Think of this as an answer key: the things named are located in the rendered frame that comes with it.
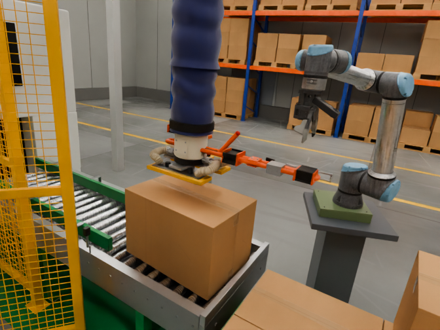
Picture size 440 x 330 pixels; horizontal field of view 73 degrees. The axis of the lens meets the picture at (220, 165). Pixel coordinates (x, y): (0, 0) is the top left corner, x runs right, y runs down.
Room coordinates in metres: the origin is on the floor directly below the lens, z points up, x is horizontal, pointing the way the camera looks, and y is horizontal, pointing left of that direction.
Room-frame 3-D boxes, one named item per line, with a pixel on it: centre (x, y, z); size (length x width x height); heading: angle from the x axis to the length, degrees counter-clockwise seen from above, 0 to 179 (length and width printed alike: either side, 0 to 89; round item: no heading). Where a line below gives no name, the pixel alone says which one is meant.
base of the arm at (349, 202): (1.84, -0.87, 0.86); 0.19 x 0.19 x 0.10
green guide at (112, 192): (2.30, 1.03, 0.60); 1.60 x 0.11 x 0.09; 60
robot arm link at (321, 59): (1.22, -0.34, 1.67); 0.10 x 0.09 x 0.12; 128
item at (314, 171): (1.19, -0.36, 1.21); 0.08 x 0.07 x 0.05; 61
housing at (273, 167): (1.26, -0.25, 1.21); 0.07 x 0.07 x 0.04; 61
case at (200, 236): (1.48, 0.14, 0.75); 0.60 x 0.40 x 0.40; 56
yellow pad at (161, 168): (1.41, 0.20, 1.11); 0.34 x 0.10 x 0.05; 61
